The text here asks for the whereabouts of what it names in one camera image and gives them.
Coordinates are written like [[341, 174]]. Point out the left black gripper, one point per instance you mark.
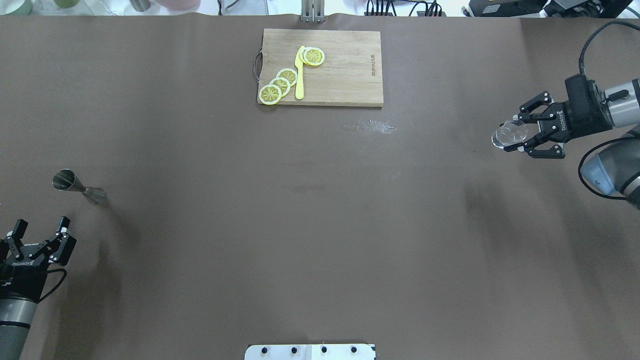
[[21, 276]]

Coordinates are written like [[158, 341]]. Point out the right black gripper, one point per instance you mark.
[[564, 119]]

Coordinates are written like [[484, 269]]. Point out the clear glass measuring cup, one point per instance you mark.
[[512, 132]]

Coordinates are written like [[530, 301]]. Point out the steel jigger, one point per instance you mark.
[[66, 180]]

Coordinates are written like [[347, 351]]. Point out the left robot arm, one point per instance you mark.
[[17, 316]]

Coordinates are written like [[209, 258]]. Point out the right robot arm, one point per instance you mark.
[[611, 169]]

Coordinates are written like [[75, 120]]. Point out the green cup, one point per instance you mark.
[[66, 4]]

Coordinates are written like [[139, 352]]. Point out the wooden cutting board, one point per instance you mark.
[[351, 75]]

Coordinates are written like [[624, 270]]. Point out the lemon slice by knife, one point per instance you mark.
[[313, 56]]

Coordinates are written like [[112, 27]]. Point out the yellow plastic knife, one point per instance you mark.
[[299, 67]]

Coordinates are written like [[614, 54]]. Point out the lemon slice near knife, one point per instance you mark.
[[289, 74]]

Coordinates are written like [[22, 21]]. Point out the lemon slice middle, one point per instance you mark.
[[283, 85]]

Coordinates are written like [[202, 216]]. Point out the lemon slice end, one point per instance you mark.
[[269, 94]]

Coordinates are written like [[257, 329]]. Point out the pink bowl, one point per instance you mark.
[[178, 4]]

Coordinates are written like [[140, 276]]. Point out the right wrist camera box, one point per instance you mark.
[[581, 97]]

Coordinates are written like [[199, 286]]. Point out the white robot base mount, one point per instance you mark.
[[319, 351]]

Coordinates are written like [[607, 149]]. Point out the aluminium frame post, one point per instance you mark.
[[313, 11]]

